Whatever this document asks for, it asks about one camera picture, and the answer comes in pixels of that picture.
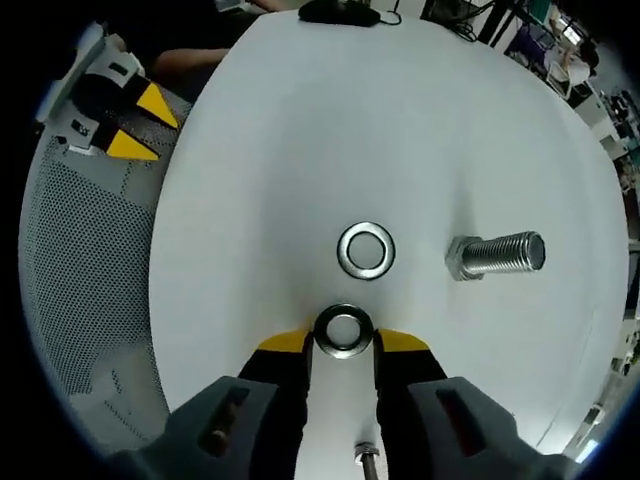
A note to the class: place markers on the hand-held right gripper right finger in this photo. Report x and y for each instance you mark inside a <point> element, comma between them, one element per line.
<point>425,435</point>

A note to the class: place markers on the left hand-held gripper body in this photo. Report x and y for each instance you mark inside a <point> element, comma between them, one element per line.
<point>75,70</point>

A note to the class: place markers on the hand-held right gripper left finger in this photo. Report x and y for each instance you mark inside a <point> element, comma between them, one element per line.
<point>195,435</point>

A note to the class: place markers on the thin steel threaded stud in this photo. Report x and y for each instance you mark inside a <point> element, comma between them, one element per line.
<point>369,465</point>

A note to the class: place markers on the large steel washer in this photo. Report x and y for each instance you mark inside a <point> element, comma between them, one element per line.
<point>321,332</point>
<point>342,250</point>

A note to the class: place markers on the thick steel threaded stud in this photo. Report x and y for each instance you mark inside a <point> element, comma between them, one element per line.
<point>495,255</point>

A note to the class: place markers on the person's black shirt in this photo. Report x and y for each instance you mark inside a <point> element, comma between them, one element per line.
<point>175,25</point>

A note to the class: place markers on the grey mesh office chair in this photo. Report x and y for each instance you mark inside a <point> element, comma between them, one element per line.
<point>85,250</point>

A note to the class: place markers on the black computer mouse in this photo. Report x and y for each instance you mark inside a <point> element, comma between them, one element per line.
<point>340,12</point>

